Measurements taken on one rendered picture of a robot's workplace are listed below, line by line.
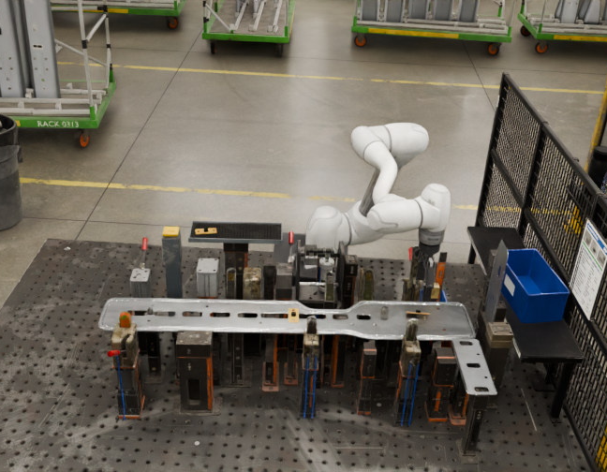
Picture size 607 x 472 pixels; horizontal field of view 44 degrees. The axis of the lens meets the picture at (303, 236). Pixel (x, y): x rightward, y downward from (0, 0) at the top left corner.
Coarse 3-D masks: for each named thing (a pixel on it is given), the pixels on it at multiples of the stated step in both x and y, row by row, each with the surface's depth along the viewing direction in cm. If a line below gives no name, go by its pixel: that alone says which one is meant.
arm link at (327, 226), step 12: (312, 216) 342; (324, 216) 337; (336, 216) 339; (312, 228) 340; (324, 228) 338; (336, 228) 339; (348, 228) 343; (312, 240) 342; (324, 240) 340; (336, 240) 342; (348, 240) 345; (336, 252) 349
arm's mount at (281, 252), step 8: (288, 240) 368; (296, 240) 368; (304, 240) 369; (280, 248) 361; (288, 248) 361; (296, 248) 362; (344, 248) 365; (280, 256) 356; (288, 256) 356; (304, 272) 346; (312, 272) 346; (304, 280) 344; (312, 280) 343
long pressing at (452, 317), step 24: (120, 312) 274; (216, 312) 277; (240, 312) 277; (264, 312) 278; (288, 312) 278; (312, 312) 279; (336, 312) 280; (360, 312) 280; (432, 312) 282; (456, 312) 283; (360, 336) 269; (384, 336) 269; (432, 336) 270; (456, 336) 270
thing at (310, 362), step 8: (304, 336) 260; (312, 336) 260; (304, 344) 257; (312, 344) 257; (304, 352) 258; (312, 352) 258; (304, 360) 260; (312, 360) 260; (304, 368) 262; (312, 368) 262; (304, 376) 265; (312, 376) 265; (304, 384) 267; (312, 384) 267; (304, 392) 269; (312, 392) 269; (304, 400) 270; (312, 400) 271; (296, 408) 277; (304, 408) 271; (312, 408) 271; (304, 416) 272; (312, 416) 272
